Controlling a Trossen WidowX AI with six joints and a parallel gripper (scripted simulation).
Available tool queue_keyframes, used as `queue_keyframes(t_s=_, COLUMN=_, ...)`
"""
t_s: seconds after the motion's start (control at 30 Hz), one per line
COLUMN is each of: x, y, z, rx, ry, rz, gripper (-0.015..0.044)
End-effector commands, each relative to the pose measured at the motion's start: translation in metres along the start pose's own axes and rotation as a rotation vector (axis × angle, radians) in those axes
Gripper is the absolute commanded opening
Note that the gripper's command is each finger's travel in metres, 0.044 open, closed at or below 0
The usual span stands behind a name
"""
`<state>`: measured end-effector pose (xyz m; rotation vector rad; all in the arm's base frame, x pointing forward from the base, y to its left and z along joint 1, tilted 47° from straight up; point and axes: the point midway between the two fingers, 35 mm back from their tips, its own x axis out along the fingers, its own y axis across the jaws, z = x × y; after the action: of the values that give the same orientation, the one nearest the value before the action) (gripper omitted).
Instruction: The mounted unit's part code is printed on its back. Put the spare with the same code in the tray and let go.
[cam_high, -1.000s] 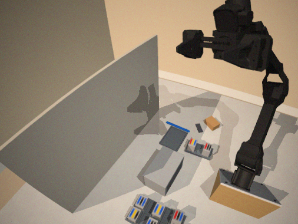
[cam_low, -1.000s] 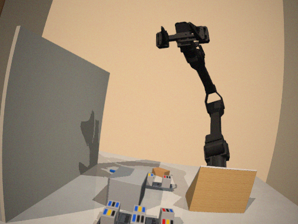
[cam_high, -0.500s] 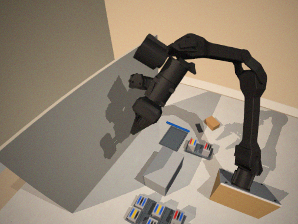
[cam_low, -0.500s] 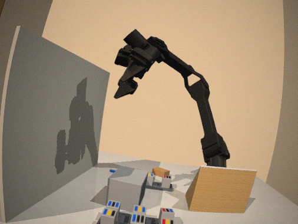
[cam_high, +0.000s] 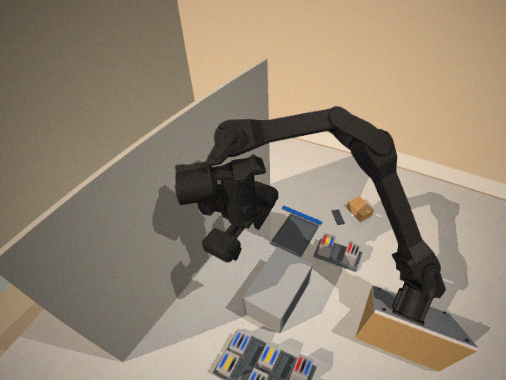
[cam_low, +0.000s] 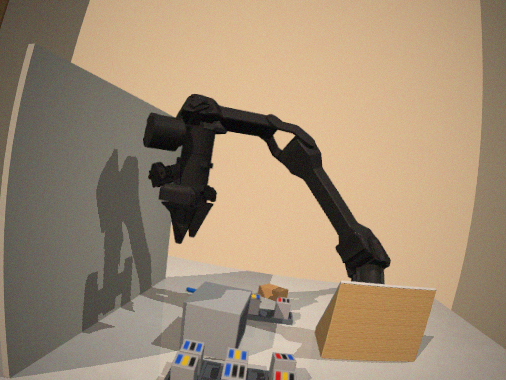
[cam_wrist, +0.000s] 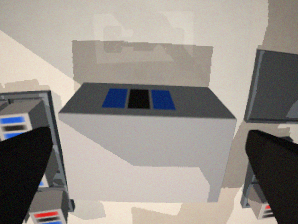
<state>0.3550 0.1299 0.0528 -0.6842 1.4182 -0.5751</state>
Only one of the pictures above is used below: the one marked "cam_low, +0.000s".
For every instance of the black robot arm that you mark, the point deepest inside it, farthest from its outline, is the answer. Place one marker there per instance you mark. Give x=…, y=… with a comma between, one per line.
x=201, y=118

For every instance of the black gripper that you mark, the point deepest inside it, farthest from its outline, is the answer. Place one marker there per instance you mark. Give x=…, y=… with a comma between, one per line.
x=187, y=201

